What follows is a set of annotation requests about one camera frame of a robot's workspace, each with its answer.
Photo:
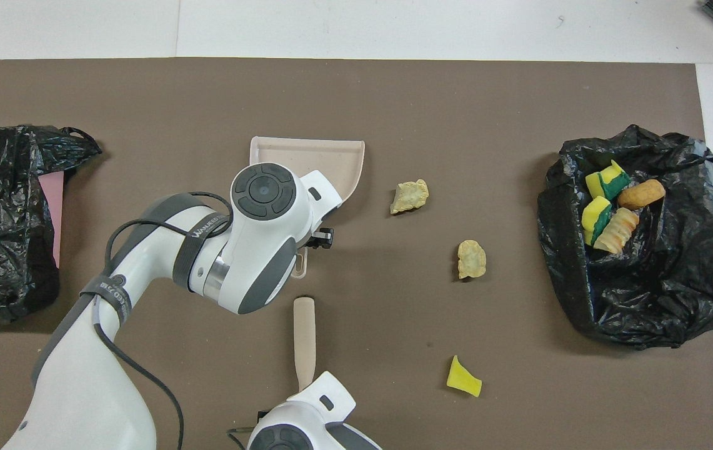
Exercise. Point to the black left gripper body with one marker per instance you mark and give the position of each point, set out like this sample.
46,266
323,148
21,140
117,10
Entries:
325,237

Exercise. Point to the beige plastic dustpan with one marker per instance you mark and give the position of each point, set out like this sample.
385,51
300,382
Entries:
331,162

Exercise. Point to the beige hand brush black bristles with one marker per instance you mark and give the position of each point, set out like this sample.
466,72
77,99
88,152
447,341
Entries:
304,337

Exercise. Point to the jagged pale foam chunk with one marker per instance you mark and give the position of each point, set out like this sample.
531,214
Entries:
410,197

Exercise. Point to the oval pale foam chunk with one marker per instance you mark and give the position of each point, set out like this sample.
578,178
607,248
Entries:
472,259

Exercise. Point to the small yellow sponge wedge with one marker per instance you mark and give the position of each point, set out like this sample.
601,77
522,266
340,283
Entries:
461,378

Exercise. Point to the yellow green-backed sponge piece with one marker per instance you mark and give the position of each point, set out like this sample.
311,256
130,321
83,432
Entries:
603,182
595,215

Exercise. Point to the cream sponge piece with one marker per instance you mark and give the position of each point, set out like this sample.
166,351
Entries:
617,231

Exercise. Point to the brown toy bread roll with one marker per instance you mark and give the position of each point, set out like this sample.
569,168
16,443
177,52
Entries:
642,194

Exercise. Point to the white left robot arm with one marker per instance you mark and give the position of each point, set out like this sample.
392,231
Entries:
81,387

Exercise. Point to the pink bin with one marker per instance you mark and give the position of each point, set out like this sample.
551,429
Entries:
53,200

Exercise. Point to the brown table mat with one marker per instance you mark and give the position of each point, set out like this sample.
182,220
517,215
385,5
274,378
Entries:
456,106

